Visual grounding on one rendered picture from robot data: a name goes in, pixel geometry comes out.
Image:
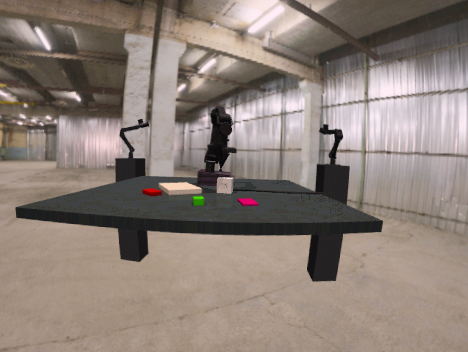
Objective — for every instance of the small green cube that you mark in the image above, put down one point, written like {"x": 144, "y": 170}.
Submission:
{"x": 198, "y": 201}

